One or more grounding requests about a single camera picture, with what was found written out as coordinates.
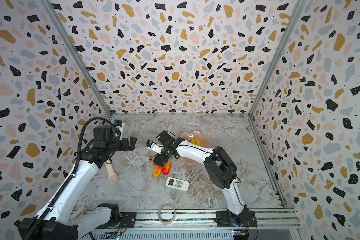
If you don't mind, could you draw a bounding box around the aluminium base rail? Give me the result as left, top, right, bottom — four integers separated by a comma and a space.
82, 208, 305, 240

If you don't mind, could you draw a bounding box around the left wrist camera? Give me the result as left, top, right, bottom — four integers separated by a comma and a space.
114, 120, 125, 140

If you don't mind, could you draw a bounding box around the white remote control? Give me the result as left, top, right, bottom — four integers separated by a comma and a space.
166, 177, 189, 192

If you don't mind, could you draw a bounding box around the orange yellow fake mango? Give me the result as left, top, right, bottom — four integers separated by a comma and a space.
153, 166, 163, 178

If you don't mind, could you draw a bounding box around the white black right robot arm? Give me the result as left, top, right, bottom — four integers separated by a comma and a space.
146, 131, 258, 228

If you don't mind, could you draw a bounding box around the black corrugated cable conduit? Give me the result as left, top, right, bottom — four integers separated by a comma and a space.
23, 116, 121, 240

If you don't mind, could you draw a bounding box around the red orange fake mango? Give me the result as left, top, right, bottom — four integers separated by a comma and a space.
162, 162, 171, 176

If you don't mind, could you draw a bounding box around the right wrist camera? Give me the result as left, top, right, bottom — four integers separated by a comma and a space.
146, 140, 164, 154

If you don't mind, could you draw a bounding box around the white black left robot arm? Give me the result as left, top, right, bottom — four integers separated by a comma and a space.
18, 120, 136, 240

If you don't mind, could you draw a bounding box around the pink scalloped fruit bowl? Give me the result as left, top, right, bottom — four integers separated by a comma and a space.
180, 131, 211, 149

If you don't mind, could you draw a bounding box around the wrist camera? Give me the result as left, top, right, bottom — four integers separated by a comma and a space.
146, 140, 164, 154
114, 120, 125, 140

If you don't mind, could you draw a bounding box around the yellow fake apple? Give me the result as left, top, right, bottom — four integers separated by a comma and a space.
191, 139, 201, 146

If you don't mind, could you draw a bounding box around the red fake strawberry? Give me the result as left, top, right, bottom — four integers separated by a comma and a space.
150, 156, 156, 165

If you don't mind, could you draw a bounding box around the beige wooden pestle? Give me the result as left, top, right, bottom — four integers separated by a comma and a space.
105, 159, 119, 184

